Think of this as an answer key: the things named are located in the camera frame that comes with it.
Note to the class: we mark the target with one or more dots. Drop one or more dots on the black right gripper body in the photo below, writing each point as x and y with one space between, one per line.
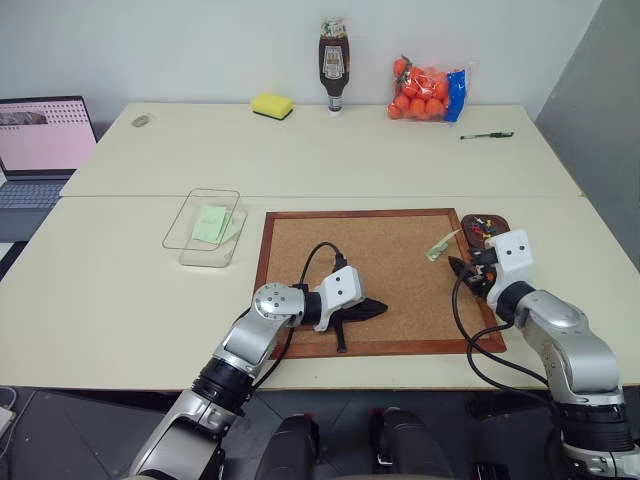
481 272

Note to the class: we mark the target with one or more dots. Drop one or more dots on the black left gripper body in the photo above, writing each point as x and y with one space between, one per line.
350 314

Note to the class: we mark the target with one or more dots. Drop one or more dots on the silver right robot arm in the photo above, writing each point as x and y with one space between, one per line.
565 330

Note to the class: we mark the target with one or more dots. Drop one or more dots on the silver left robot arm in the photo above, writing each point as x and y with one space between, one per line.
250 335

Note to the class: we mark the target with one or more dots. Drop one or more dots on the green sticky note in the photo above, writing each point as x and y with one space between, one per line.
440 247
209 222

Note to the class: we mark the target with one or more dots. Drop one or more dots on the dark brown oval tray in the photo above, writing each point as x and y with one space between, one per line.
472 237

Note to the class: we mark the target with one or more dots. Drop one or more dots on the clear plastic box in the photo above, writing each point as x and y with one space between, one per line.
210 250

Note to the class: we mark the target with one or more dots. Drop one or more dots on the wood framed cork board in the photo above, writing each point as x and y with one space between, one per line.
380 280

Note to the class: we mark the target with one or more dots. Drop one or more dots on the dark rounded robot leg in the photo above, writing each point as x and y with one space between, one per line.
290 450
410 445

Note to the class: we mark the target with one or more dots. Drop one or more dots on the black pen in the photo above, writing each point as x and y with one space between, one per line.
487 135

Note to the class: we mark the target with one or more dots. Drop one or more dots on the bag of orange fruits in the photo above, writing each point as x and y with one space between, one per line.
420 92

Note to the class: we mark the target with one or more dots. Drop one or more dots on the yellow sponge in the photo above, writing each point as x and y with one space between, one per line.
271 105

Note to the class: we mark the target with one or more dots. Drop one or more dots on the brown sauce squeeze bottle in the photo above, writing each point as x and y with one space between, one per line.
334 60

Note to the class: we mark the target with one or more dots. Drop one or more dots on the small clear tape roll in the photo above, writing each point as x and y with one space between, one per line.
142 120

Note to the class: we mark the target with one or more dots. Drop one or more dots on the open laptop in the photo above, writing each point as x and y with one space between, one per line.
42 145

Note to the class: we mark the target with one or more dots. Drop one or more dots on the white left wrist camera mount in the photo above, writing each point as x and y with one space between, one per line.
342 290

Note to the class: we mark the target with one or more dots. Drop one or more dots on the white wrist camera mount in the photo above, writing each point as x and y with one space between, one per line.
342 290
512 255

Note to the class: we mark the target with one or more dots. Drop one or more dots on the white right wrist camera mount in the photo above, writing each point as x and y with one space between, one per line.
512 255

